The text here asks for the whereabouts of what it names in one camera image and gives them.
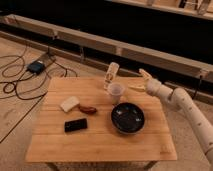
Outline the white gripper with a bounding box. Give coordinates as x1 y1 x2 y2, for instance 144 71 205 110
128 69 162 96

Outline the clear plastic bottle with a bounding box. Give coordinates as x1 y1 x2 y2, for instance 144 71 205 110
104 62 119 89

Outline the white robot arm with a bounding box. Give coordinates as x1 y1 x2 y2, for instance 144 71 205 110
131 69 213 167

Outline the clear plastic cup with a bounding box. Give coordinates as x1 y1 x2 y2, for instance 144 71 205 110
107 83 125 104

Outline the black bowl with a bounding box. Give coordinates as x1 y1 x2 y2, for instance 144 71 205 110
111 102 145 134

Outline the brown sausage toy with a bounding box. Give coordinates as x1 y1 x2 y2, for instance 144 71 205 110
78 105 97 114

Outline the white sponge block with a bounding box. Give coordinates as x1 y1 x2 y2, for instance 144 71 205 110
60 96 79 112

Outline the wooden table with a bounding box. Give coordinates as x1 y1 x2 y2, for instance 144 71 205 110
26 77 177 163

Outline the black smartphone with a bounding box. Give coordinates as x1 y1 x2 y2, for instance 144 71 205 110
64 118 87 132

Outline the blue power box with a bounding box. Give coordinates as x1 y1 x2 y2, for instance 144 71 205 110
27 61 45 75

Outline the black cable right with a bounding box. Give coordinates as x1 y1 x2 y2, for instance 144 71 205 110
193 75 204 100

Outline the black floor cable left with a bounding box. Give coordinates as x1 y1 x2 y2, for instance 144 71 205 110
0 43 78 144

